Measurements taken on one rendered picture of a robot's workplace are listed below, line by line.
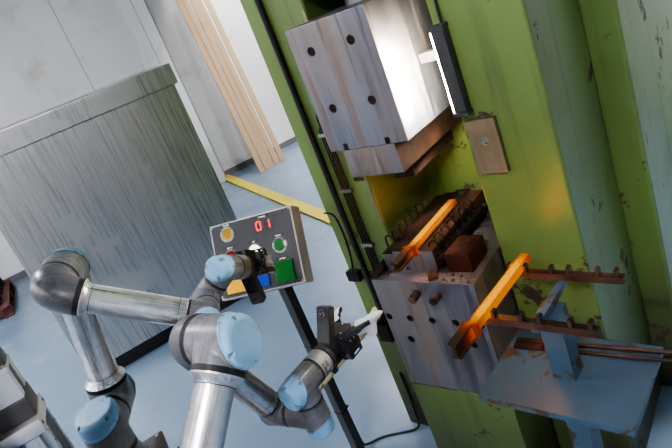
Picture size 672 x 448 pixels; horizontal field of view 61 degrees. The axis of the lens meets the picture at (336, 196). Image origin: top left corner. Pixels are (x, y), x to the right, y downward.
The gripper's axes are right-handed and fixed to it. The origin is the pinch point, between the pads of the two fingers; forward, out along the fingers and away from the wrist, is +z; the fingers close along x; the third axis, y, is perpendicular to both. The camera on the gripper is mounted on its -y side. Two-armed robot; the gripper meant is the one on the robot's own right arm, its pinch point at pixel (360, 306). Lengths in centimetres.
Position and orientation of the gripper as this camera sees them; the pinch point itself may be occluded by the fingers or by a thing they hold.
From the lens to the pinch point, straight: 166.6
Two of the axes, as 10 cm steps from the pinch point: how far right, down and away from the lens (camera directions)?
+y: 3.5, 8.8, 3.2
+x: 7.6, -0.6, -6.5
